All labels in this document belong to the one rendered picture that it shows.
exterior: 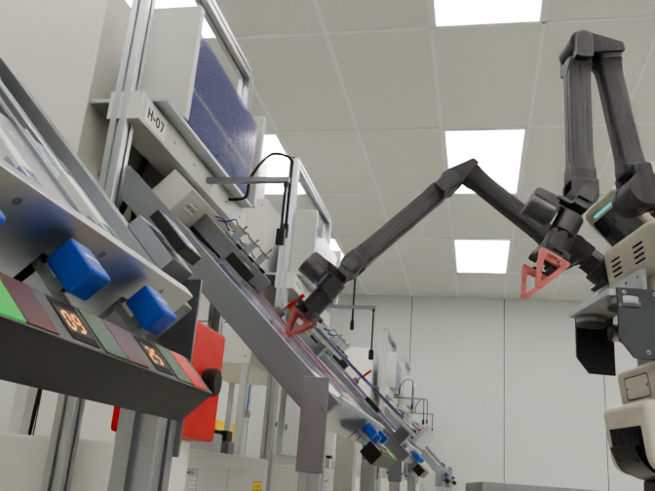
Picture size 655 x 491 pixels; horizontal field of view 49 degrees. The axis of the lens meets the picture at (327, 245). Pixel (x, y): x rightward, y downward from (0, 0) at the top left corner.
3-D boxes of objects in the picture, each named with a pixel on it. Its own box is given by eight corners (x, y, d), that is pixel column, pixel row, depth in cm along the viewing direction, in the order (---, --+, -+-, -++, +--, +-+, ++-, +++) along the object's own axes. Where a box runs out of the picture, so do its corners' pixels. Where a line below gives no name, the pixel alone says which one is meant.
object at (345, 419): (366, 445, 198) (385, 428, 199) (317, 426, 137) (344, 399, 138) (363, 442, 199) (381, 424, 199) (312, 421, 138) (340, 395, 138)
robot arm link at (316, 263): (361, 262, 192) (357, 271, 201) (328, 234, 194) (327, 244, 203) (330, 293, 189) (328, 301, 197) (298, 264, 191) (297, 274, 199)
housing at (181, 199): (217, 281, 223) (251, 249, 224) (150, 227, 177) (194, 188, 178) (202, 263, 226) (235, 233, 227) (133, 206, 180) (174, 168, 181)
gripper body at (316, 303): (293, 301, 190) (313, 281, 191) (302, 310, 200) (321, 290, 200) (311, 318, 188) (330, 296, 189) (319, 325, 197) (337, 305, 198)
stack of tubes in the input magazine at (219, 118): (249, 202, 228) (257, 126, 236) (188, 126, 180) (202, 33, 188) (211, 202, 230) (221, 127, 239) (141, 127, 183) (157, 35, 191)
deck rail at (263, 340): (316, 426, 137) (340, 402, 138) (314, 425, 135) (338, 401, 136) (112, 186, 163) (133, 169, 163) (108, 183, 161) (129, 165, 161)
